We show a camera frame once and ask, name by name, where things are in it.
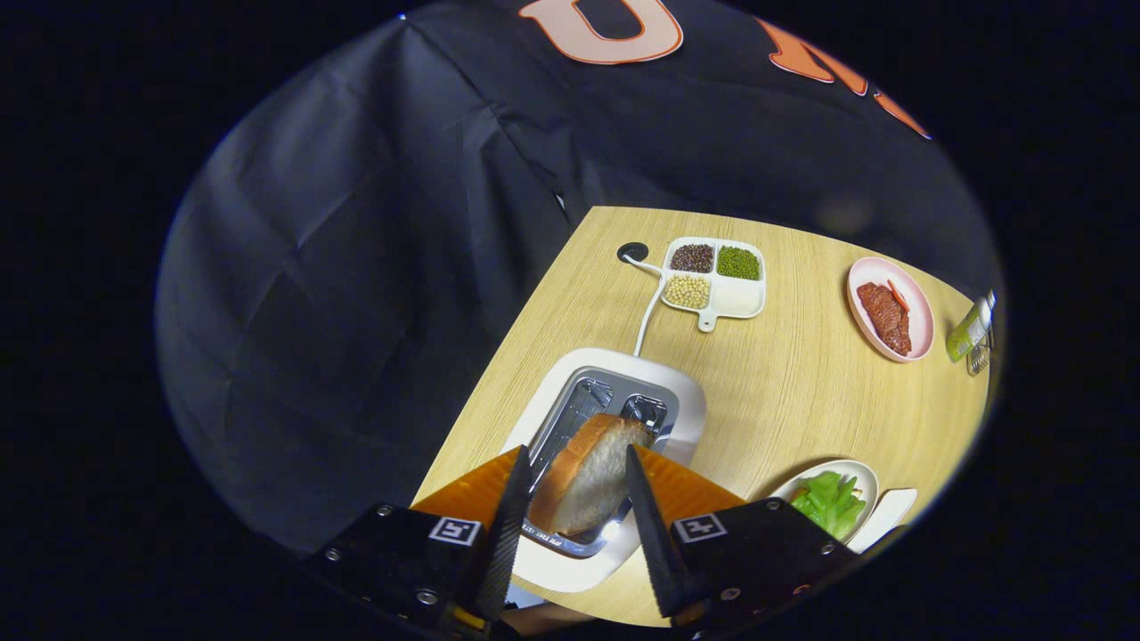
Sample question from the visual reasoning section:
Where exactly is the green lettuce leaf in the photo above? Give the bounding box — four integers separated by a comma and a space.
791, 472, 867, 541

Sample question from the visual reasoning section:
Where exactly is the white square plate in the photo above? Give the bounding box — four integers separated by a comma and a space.
844, 487, 918, 555

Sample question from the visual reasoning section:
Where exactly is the silver green drink bottle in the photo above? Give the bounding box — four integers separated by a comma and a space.
946, 289, 997, 363

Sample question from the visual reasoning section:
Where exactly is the black backdrop cloth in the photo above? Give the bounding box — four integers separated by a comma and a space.
153, 0, 1003, 557

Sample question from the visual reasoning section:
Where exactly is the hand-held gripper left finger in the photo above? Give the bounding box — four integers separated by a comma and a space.
307, 445, 535, 637

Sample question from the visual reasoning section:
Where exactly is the pink plate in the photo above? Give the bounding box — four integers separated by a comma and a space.
847, 256, 935, 364

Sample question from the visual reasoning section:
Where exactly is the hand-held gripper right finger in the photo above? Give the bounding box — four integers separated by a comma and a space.
625, 444, 860, 635

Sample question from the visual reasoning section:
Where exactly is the white toaster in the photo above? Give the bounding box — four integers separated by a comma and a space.
501, 347, 709, 595

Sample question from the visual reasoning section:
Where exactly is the brown crust bread slice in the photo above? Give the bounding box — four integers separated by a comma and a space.
528, 412, 654, 537

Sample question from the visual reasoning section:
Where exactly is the white divided bean dish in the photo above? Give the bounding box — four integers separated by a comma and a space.
659, 236, 767, 333

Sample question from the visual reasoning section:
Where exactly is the white round plate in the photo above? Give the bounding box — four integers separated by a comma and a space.
768, 458, 880, 544

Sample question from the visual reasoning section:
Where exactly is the dark red meat slice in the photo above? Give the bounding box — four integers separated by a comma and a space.
857, 282, 913, 357

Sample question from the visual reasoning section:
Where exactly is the white toaster cable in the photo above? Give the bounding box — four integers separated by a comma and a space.
622, 254, 667, 357

